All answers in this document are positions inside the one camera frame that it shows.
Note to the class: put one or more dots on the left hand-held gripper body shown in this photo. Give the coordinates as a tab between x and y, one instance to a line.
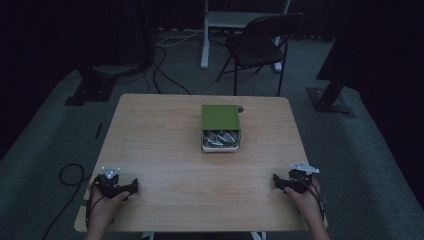
108	186

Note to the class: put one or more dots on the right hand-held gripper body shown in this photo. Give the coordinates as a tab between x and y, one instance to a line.
300	181

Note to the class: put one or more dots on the pile of silver packets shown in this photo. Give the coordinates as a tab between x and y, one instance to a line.
220	138

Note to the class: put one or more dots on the person's right hand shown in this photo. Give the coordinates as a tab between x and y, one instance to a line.
305	201

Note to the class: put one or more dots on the person's left hand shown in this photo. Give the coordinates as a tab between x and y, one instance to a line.
105	208

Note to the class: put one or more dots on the small black strip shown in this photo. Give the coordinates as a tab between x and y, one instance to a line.
99	130

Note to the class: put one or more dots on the black stand base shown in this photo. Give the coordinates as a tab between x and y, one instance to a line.
328	98
93	88

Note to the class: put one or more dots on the black folding chair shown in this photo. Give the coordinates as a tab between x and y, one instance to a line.
256	50

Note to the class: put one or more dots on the white metal desk frame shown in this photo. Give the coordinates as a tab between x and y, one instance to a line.
230	19

